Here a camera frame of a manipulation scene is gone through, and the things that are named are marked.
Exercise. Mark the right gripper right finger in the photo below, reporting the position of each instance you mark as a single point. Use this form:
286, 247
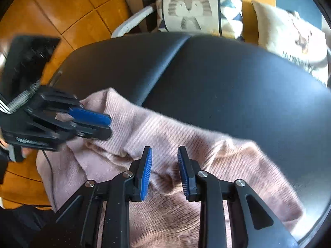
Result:
252, 222

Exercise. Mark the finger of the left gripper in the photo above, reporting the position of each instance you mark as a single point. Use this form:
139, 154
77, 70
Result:
87, 116
91, 131

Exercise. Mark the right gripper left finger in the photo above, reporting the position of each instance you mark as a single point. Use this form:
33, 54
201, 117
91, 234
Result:
97, 214

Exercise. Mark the pink knitted sweater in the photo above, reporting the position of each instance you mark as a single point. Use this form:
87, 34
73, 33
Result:
165, 218

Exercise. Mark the black leather jacket sleeve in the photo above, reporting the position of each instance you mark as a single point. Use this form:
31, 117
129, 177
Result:
18, 226

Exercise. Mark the tiger print cushion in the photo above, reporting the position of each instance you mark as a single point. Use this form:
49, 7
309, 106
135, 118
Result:
216, 17

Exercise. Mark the deer print cushion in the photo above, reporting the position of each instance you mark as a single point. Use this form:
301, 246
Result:
288, 35

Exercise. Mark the grey yellow blue sofa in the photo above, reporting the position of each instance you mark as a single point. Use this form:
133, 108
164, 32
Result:
306, 9

